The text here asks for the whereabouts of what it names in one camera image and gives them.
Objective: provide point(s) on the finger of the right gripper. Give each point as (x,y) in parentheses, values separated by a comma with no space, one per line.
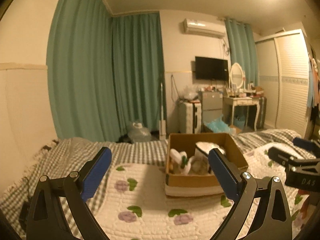
(281,157)
(309,145)

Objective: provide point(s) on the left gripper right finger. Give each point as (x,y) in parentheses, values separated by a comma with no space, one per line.
(272,218)

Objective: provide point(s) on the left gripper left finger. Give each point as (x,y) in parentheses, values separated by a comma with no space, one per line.
(46,218)

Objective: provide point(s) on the large tissue paper pack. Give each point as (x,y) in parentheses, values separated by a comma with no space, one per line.
(202,150)

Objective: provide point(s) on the white and green plush toy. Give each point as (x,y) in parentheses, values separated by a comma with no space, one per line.
(182,160)

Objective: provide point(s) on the white scrunchie cloth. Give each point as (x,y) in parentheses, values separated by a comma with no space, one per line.
(199,167)

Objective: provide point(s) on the hanging clothes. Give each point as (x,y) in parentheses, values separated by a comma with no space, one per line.
(313,93)

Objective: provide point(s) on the grey checked blanket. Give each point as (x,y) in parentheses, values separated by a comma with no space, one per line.
(60,157)

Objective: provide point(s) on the blue plastic bag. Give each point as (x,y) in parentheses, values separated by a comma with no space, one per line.
(219,126)

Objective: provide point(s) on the white dressing table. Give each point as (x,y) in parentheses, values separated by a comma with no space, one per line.
(247,111)

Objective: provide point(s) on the brown cardboard box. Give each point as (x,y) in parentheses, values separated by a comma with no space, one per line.
(188,173)

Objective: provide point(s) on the white floral quilt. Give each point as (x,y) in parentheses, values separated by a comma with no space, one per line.
(136,207)

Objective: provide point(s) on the grey mini fridge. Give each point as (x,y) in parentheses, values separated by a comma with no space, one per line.
(211,106)

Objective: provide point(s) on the white sliding wardrobe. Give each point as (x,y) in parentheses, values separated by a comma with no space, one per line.
(283,73)

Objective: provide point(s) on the white oval vanity mirror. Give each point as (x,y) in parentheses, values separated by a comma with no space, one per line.
(236,76)

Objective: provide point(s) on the narrow teal curtain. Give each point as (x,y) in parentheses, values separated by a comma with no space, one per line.
(243,50)

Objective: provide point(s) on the white upright pole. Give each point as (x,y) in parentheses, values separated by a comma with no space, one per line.
(162,122)

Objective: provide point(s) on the clear plastic water jug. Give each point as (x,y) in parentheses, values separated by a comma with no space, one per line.
(138,133)

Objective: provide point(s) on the white air conditioner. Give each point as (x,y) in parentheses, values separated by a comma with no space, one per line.
(204,28)

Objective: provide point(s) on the large teal curtain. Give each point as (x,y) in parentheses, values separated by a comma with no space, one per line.
(104,72)

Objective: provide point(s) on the black wall television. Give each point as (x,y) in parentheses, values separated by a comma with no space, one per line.
(207,68)

